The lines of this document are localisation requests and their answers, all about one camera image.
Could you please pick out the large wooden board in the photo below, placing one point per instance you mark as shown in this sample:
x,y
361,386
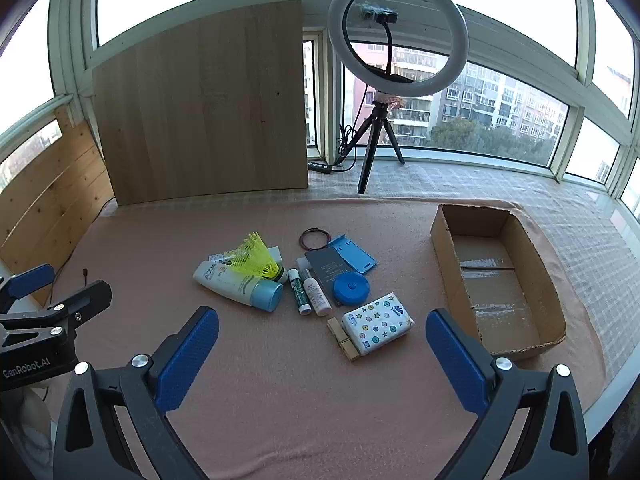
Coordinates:
x,y
200,110

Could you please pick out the white lotion tube blue cap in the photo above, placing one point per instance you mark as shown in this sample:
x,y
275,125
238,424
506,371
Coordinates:
x,y
230,285

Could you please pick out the wooden slat panel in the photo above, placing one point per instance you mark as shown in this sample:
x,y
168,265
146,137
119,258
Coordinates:
x,y
50,195

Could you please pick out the wooden clothespin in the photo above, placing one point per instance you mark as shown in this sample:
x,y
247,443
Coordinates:
x,y
337,330
348,349

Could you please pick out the small white bottle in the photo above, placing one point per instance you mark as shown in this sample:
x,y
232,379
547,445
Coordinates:
x,y
317,297

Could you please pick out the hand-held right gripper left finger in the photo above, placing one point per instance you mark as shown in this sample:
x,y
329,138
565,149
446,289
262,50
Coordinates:
x,y
187,355

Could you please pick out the blue round tape measure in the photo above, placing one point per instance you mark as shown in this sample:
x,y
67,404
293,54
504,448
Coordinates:
x,y
350,290

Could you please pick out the dark grey card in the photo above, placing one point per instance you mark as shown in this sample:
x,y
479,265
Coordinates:
x,y
325,270

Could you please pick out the black gooseneck phone clamp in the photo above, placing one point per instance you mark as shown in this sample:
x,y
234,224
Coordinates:
x,y
387,45

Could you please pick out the green trees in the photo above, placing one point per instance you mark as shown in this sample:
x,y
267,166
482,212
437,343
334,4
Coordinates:
x,y
490,140

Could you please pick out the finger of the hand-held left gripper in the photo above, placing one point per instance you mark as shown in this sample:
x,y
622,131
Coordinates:
x,y
85,302
30,280

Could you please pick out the green lip balm stick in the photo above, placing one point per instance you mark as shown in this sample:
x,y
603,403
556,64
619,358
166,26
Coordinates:
x,y
299,292

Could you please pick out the black power strip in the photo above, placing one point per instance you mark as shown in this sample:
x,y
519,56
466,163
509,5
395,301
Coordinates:
x,y
320,167

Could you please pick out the white charger plug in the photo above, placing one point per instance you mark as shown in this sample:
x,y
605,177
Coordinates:
x,y
275,255

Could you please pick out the cardboard box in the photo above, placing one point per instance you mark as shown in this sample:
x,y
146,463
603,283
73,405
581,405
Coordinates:
x,y
520,255

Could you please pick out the crumpled pink plastic wrap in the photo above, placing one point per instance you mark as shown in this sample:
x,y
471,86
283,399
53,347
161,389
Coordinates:
x,y
389,100

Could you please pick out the black tripod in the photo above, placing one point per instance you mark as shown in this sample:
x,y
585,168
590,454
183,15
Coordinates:
x,y
369,155

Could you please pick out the blue plastic phone stand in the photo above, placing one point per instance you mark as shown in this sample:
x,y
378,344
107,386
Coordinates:
x,y
357,257

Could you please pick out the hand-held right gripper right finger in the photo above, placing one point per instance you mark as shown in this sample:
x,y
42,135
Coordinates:
x,y
460,365

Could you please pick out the yellow plastic shuttlecock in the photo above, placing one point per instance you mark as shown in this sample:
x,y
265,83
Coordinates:
x,y
255,257

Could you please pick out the patterned tissue pack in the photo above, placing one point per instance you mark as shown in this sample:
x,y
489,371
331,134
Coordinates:
x,y
380,322

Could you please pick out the apartment buildings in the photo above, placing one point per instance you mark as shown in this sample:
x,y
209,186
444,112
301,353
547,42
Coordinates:
x,y
500,100

